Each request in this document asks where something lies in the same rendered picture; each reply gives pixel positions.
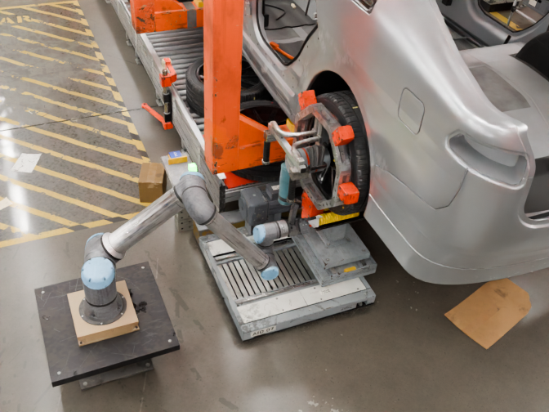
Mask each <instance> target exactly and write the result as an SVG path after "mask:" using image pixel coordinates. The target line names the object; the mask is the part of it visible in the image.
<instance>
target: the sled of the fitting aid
mask: <svg viewBox="0 0 549 412"><path fill-rule="evenodd" d="M291 238H292V240H293V241H294V243H295V245H296V246H297V248H298V249H299V251H300V252H301V255H302V256H303V257H304V259H305V260H306V262H307V264H308V266H309V267H310V269H311V270H312V272H313V274H314V275H315V277H316V279H317V281H318V282H319V284H320V285H321V287H324V286H328V285H331V284H336V283H340V282H342V281H346V280H351V279H354V278H358V277H360V276H364V275H369V274H372V273H375V271H376V268H377V263H376V262H375V260H374V259H373V257H372V256H371V254H370V255H369V258H365V259H362V260H359V261H356V262H350V263H347V264H344V265H340V266H335V267H332V268H328V269H325V270H324V268H323V266H322V265H321V263H320V262H319V260H318V258H317V257H316V256H315V254H314V252H313V251H312V249H311V247H310V246H309V245H308V243H307V242H306V239H305V238H304V236H303V235H295V236H292V237H291Z"/></svg>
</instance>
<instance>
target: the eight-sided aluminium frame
mask: <svg viewBox="0 0 549 412"><path fill-rule="evenodd" d="M312 116H315V117H316V118H317V119H318V120H319V122H320V123H321V124H322V125H323V127H324V128H325V129H326V130H327V132H328V136H329V140H330V143H331V147H332V151H333V157H334V161H335V164H336V170H337V172H336V177H335V182H334V187H333V197H332V199H329V200H326V199H325V197H324V196H323V194H322V193H321V191H320V190H319V188H318V187H317V186H316V184H315V183H314V182H313V179H312V177H311V173H310V174H309V177H307V178H302V179H300V183H301V187H302V189H304V190H305V192H306V193H307V195H308V196H309V198H310V200H311V201H312V202H313V204H314V205H315V207H316V208H317V209H318V210H322V209H326V208H331V207H336V206H339V205H343V203H342V201H341V200H340V198H339V197H338V195H337V190H338V185H339V184H342V183H347V182H349V180H350V175H351V167H350V161H349V157H348V154H347V150H346V145H343V146H339V149H340V152H341V155H340V152H339V149H338V146H335V145H334V142H333V137H332V133H333V132H334V131H335V130H336V128H338V127H341V124H340V123H339V122H338V121H336V119H335V118H334V117H333V116H332V115H331V113H330V112H329V111H328V110H327V109H326V107H325V106H324V105H323V104H322V103H316V104H311V105H309V106H307V107H306V108H305V109H303V110H302V111H300V112H299V113H297V114H296V118H295V128H294V132H300V131H301V132H306V131H307V125H308V119H309V118H311V117H312ZM299 138H300V141H301V140H304V139H306V137H294V138H293V144H294V143H295V142H297V141H299ZM341 159H342V162H341Z"/></svg>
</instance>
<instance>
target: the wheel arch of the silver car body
mask: <svg viewBox="0 0 549 412"><path fill-rule="evenodd" d="M350 89H351V88H350V86H349V84H348V83H347V81H346V80H345V79H344V78H343V77H342V76H341V75H340V74H339V73H338V72H336V71H334V70H332V69H321V70H319V71H317V72H316V73H315V74H314V75H313V76H312V77H311V78H310V80H309V82H308V83H307V85H306V89H305V91H309V90H315V96H318V95H320V94H324V93H330V92H339V91H344V90H350ZM351 91H352V89H351ZM352 92H353V91H352ZM353 94H354V93H353ZM354 96H355V94H354ZM355 99H356V97H355ZM356 100H357V99H356Z"/></svg>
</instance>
